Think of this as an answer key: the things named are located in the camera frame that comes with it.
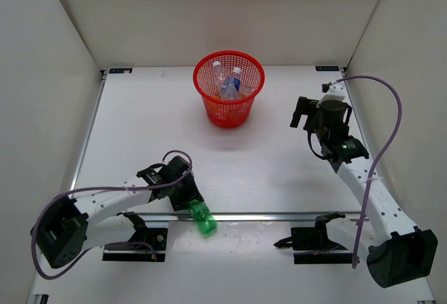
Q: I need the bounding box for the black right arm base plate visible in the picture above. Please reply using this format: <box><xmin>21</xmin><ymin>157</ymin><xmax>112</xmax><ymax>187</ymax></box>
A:
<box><xmin>273</xmin><ymin>212</ymin><xmax>353</xmax><ymax>265</ymax></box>

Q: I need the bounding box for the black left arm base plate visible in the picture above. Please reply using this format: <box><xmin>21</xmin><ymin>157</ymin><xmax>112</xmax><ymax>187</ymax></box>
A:
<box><xmin>102</xmin><ymin>212</ymin><xmax>168</xmax><ymax>263</ymax></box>

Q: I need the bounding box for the red mesh plastic bin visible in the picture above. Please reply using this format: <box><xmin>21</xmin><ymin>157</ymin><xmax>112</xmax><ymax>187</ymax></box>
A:
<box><xmin>193</xmin><ymin>50</ymin><xmax>265</xmax><ymax>129</ymax></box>

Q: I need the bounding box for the clear bottle red label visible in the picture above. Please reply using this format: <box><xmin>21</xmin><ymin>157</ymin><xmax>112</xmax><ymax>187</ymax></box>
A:
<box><xmin>239</xmin><ymin>84</ymin><xmax>256</xmax><ymax>98</ymax></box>

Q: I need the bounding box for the clear bottle blue label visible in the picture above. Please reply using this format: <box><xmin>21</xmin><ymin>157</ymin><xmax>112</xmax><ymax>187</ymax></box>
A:
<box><xmin>230</xmin><ymin>66</ymin><xmax>244</xmax><ymax>98</ymax></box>

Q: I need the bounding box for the green plastic bottle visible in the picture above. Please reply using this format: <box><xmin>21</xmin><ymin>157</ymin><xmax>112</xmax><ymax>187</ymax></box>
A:
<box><xmin>189</xmin><ymin>200</ymin><xmax>217</xmax><ymax>238</ymax></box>

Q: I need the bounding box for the black label right table corner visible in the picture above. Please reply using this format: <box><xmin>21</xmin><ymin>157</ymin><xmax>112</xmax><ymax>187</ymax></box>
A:
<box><xmin>315</xmin><ymin>66</ymin><xmax>339</xmax><ymax>72</ymax></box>

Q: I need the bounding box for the clear unlabelled plastic bottle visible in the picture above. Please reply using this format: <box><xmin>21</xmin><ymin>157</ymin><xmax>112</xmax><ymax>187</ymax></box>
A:
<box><xmin>212</xmin><ymin>61</ymin><xmax>240</xmax><ymax>101</ymax></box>

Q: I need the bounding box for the orange juice bottle yellow cap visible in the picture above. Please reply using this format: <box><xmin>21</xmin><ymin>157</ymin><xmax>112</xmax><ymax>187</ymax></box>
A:
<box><xmin>212</xmin><ymin>93</ymin><xmax>224</xmax><ymax>101</ymax></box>

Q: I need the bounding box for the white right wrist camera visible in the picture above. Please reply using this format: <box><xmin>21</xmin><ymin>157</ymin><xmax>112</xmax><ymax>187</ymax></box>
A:
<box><xmin>319</xmin><ymin>82</ymin><xmax>346</xmax><ymax>104</ymax></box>

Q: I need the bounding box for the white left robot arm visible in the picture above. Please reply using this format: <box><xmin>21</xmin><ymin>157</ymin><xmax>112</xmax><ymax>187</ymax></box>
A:
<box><xmin>31</xmin><ymin>152</ymin><xmax>204</xmax><ymax>269</ymax></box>

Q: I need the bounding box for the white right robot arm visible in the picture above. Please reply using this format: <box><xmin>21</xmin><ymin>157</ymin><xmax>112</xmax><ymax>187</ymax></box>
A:
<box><xmin>290</xmin><ymin>96</ymin><xmax>438</xmax><ymax>288</ymax></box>

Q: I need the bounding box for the black label table corner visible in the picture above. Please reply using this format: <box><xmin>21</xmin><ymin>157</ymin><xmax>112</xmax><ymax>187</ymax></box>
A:
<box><xmin>108</xmin><ymin>68</ymin><xmax>133</xmax><ymax>74</ymax></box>
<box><xmin>315</xmin><ymin>66</ymin><xmax>339</xmax><ymax>72</ymax></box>

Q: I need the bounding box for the black label left table corner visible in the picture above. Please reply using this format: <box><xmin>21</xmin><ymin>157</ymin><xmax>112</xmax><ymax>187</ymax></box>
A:
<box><xmin>108</xmin><ymin>68</ymin><xmax>133</xmax><ymax>74</ymax></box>

